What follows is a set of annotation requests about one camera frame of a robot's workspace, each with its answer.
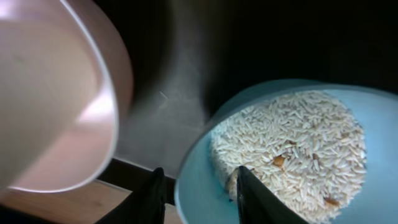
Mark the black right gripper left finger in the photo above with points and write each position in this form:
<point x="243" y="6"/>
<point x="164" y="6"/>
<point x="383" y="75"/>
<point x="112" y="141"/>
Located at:
<point x="145" y="206"/>

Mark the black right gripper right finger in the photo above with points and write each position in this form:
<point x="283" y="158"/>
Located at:
<point x="258" y="205"/>

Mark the light blue bowl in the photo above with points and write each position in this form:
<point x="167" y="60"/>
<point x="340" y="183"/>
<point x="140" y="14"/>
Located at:
<point x="201" y="198"/>

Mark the cooked rice pile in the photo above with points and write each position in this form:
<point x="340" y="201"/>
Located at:
<point x="307" y="148"/>

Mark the pink white bowl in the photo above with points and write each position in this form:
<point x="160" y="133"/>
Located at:
<point x="66" y="83"/>

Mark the dark brown serving tray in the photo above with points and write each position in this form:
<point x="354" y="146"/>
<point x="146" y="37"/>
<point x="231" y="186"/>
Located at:
<point x="190" y="57"/>

